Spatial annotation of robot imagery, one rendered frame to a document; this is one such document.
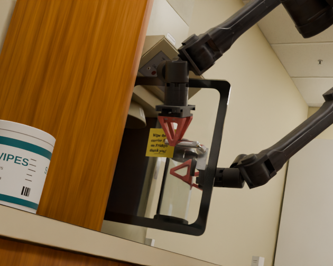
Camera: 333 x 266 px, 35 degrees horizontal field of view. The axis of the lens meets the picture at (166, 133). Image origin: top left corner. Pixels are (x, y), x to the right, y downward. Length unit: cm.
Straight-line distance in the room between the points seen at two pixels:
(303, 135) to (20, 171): 87
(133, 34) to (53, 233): 71
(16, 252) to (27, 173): 16
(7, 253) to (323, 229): 369
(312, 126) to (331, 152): 292
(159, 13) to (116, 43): 29
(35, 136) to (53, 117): 51
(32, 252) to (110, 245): 17
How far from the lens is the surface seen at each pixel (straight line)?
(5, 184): 91
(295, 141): 151
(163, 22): 167
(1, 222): 74
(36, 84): 152
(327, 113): 159
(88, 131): 135
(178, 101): 124
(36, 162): 93
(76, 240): 87
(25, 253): 83
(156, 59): 148
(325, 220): 435
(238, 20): 129
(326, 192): 439
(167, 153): 132
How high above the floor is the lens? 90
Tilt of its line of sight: 14 degrees up
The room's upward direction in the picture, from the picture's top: 12 degrees clockwise
